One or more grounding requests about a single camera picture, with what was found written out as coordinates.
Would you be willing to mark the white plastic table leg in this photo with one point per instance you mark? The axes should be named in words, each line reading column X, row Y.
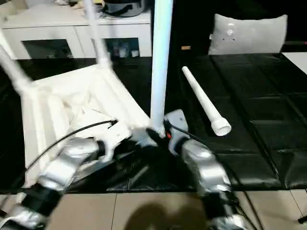
column 160, row 60
column 204, row 100
column 14, row 72
column 98, row 40

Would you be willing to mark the white plastic table top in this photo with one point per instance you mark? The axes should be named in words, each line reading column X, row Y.
column 72, row 100

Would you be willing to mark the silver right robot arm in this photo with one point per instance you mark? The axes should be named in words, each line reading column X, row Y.
column 208, row 167

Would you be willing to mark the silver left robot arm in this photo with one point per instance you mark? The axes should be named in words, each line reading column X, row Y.
column 60, row 167

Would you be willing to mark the black work mat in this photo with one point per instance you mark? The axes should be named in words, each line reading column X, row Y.
column 251, row 95

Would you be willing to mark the grey cushion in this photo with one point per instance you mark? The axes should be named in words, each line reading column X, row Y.
column 247, row 33

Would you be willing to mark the grey round cooker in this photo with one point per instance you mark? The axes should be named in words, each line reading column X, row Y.
column 124, row 7

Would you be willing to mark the white glass-door cabinet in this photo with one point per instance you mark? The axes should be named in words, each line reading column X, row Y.
column 60, row 31

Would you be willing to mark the white flat board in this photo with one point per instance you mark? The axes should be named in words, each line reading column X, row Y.
column 296, row 60

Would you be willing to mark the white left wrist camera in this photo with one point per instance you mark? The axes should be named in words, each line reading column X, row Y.
column 117, row 136

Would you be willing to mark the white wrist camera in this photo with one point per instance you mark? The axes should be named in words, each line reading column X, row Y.
column 177, row 119
column 117, row 136

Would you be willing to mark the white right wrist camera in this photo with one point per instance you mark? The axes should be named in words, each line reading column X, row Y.
column 177, row 119

